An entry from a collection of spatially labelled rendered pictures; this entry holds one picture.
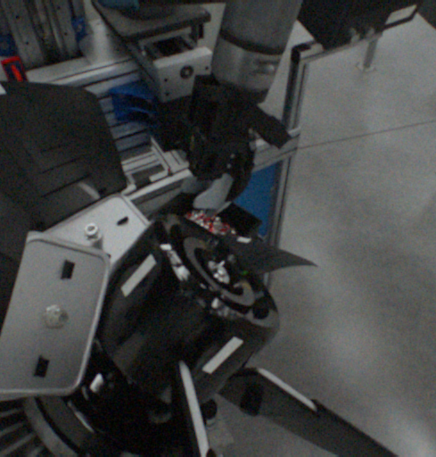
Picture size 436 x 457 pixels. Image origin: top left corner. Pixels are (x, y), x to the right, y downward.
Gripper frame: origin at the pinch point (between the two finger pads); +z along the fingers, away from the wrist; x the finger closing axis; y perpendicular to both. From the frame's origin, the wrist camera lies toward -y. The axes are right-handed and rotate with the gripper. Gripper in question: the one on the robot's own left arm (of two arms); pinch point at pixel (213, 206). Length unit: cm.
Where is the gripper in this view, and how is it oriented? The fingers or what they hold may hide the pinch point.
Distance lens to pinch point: 61.7
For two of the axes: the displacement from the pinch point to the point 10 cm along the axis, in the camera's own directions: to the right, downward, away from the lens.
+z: -2.5, 7.3, 6.4
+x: 5.3, 6.6, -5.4
